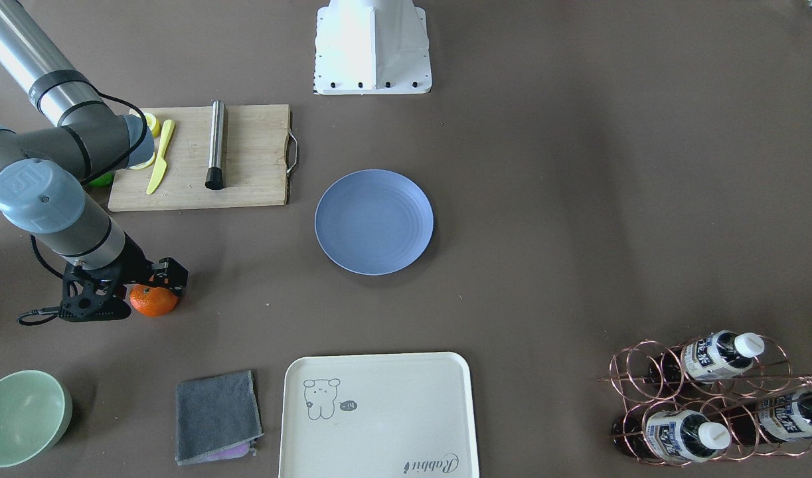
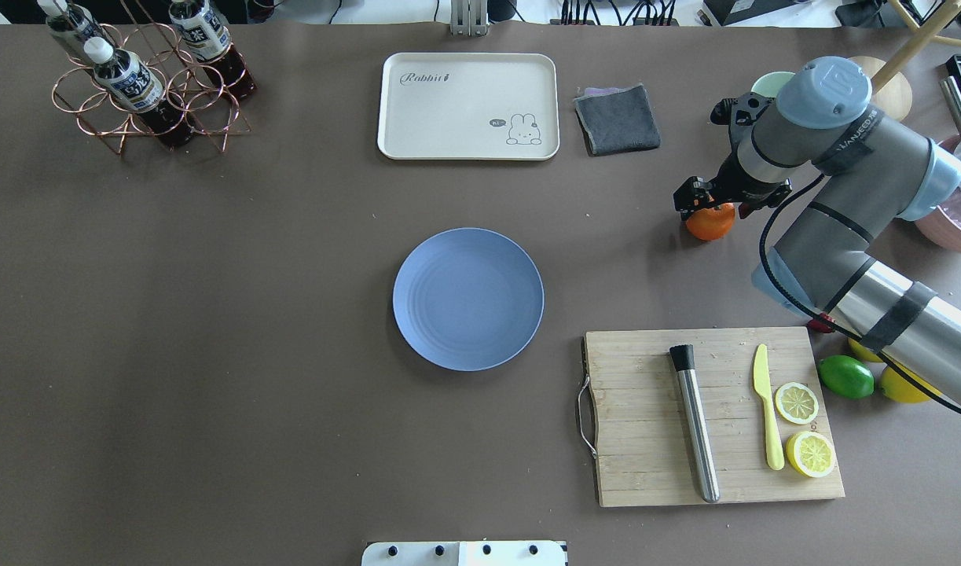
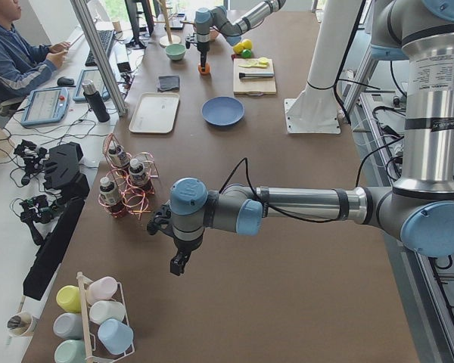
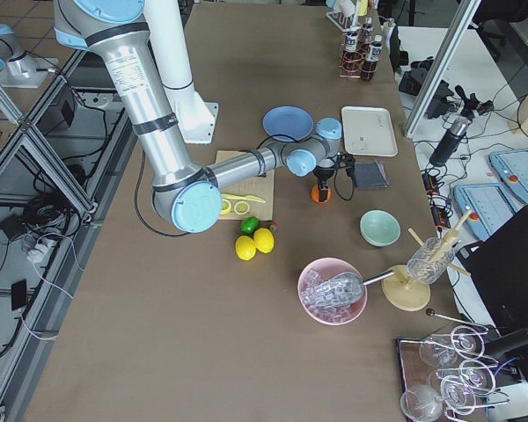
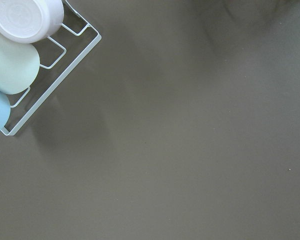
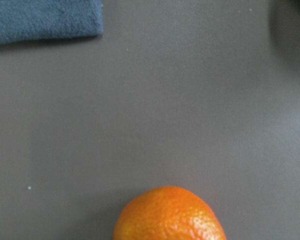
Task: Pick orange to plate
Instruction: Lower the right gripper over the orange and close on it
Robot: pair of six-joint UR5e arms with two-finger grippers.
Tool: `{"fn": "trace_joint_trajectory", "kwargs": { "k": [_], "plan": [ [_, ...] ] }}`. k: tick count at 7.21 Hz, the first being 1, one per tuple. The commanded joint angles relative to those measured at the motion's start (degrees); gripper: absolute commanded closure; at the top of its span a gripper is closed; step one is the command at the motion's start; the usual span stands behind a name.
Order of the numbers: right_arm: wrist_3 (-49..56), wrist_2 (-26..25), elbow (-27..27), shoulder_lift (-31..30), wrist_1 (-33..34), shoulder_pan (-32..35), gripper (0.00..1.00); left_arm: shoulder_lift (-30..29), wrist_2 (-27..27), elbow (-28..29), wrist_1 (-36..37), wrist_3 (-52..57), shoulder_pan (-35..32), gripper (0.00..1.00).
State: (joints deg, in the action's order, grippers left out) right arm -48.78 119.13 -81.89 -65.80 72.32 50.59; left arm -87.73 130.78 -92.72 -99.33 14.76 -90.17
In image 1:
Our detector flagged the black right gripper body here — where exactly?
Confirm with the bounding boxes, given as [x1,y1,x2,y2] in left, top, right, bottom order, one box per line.
[59,236,154,309]

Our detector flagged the orange mandarin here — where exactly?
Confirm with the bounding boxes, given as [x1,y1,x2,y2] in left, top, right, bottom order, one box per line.
[129,284,179,317]

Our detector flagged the blue plate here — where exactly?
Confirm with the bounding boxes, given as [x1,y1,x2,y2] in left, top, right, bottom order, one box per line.
[314,169,435,276]

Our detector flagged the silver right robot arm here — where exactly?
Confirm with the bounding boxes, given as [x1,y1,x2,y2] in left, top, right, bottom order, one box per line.
[0,1,188,326]

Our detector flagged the steel muddler black tip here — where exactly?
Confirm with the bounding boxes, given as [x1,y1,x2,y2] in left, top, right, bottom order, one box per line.
[204,100,226,191]

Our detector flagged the yellow plastic knife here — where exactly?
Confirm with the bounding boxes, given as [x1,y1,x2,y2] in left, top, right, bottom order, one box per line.
[147,119,176,195]

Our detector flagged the green lime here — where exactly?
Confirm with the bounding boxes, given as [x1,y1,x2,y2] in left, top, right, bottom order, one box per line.
[88,171,115,188]

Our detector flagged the lower lemon slice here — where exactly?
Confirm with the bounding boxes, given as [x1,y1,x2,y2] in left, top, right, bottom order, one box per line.
[127,152,157,171]

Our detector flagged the lemon slice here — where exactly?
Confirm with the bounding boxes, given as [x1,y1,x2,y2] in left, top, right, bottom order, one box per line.
[127,152,157,171]
[143,112,161,138]

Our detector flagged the green bowl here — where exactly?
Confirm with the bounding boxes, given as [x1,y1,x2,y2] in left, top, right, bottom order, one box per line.
[0,370,74,468]

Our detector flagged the upper lemon slice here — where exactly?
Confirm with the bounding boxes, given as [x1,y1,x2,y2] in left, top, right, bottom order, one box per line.
[143,112,161,138]

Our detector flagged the grey folded cloth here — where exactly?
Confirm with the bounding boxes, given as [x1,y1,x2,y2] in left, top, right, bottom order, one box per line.
[175,370,264,466]

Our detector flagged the wooden cutting board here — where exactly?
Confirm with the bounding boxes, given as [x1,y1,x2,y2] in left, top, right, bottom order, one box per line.
[108,105,291,212]

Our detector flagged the cream rabbit tray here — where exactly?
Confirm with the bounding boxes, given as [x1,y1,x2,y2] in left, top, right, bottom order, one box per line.
[279,352,481,477]

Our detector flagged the lower tea bottle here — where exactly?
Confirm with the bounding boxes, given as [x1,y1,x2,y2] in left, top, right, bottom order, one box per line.
[610,410,732,465]
[722,389,812,447]

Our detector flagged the tea bottle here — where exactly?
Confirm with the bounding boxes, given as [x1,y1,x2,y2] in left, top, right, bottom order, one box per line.
[645,330,765,388]
[722,389,812,447]
[610,410,732,465]

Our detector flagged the top tea bottle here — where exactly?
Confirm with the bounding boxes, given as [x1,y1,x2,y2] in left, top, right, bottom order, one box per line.
[645,330,765,388]

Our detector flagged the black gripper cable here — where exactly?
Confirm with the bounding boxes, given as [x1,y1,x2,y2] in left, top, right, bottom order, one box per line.
[17,93,149,327]

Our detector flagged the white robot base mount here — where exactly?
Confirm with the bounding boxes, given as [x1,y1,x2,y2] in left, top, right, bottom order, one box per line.
[313,1,433,95]

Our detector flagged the copper wire bottle rack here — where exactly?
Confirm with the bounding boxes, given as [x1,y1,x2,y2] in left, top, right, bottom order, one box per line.
[607,334,812,467]

